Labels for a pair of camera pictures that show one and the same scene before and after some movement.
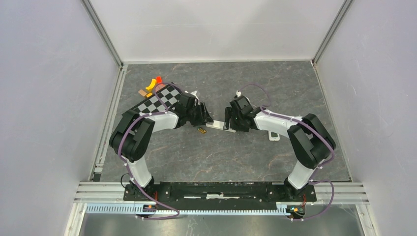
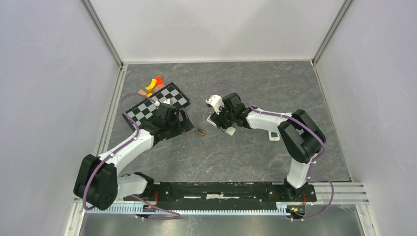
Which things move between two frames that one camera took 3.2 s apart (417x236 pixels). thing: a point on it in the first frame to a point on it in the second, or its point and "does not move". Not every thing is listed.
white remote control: (273, 136) does not move
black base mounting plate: (221, 193) does not move
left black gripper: (204, 117) to (183, 126)
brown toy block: (142, 92) does not move
